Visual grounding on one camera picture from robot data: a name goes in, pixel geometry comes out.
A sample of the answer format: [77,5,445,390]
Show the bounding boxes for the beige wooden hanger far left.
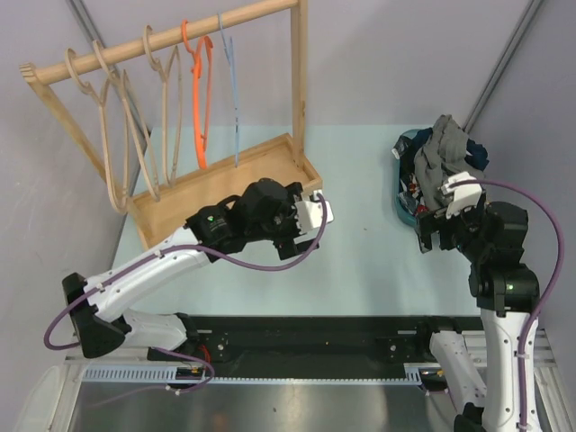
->
[64,48,130,215]

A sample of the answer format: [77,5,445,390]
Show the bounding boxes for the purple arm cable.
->
[449,177,565,432]
[43,193,329,397]

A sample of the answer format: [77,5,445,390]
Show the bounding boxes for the beige wooden hanger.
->
[64,48,130,215]
[93,40,160,202]
[142,25,183,187]

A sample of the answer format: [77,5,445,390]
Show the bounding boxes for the orange plastic hanger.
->
[180,20,213,169]

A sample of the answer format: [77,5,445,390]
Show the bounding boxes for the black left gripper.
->
[247,184,319,258]

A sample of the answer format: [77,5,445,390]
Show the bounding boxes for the navy blue garment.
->
[464,139,490,171]

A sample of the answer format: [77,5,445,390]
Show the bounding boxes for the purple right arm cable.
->
[449,177,565,432]

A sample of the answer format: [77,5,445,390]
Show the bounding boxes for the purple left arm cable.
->
[43,193,329,397]

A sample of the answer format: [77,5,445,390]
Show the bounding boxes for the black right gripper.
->
[413,195,489,259]

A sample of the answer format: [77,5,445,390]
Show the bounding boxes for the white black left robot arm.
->
[62,178,334,361]

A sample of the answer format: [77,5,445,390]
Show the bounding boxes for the white slotted cable duct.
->
[82,364,422,386]

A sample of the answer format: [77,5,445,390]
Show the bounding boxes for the colourful cartoon print garment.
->
[397,170,428,216]

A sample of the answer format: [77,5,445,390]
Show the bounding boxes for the wooden clothes rack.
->
[20,1,322,248]

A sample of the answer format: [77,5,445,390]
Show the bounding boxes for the teal plastic laundry basket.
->
[390,129,485,225]

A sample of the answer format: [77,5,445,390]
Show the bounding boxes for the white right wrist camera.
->
[440,171,482,220]

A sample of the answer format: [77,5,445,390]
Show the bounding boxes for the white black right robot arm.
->
[415,202,541,431]

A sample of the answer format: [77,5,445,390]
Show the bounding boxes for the grey drawstring shorts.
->
[414,114,468,211]

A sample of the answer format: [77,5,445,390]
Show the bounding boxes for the light blue wire hanger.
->
[217,13,240,167]

